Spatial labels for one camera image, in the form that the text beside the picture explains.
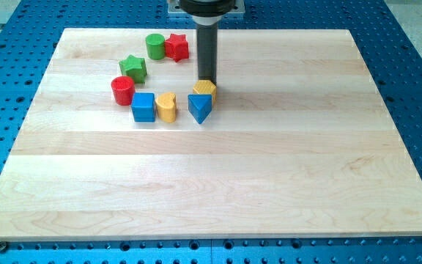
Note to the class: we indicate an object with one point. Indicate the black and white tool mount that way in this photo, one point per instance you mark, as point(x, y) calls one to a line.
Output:
point(206, 12)

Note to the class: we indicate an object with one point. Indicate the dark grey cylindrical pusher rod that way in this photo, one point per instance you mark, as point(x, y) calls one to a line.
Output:
point(206, 47)

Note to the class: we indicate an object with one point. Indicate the red star block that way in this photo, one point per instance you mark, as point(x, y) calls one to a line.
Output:
point(176, 47)

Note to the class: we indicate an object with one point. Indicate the green cylinder block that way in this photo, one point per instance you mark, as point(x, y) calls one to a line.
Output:
point(155, 46)

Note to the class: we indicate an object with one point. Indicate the green star block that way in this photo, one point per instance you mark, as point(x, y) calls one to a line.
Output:
point(134, 67)

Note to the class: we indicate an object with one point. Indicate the yellow hexagon block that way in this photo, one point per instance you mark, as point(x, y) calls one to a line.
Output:
point(205, 87)

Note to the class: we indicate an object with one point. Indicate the blue triangle block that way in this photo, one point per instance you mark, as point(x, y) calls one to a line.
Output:
point(200, 106)

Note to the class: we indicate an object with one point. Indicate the yellow heart block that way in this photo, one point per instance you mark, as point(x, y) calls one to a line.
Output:
point(167, 107)

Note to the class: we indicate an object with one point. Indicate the blue cube block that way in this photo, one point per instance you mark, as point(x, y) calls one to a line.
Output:
point(143, 107)

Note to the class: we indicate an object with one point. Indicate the red cylinder block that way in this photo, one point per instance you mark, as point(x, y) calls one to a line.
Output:
point(123, 88)

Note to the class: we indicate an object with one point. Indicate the light wooden board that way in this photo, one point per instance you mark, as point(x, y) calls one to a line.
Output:
point(299, 144)

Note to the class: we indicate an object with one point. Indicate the blue perforated metal base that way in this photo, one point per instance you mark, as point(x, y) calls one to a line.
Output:
point(394, 58)

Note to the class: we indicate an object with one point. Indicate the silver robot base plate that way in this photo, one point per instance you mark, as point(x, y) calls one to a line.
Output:
point(237, 11)

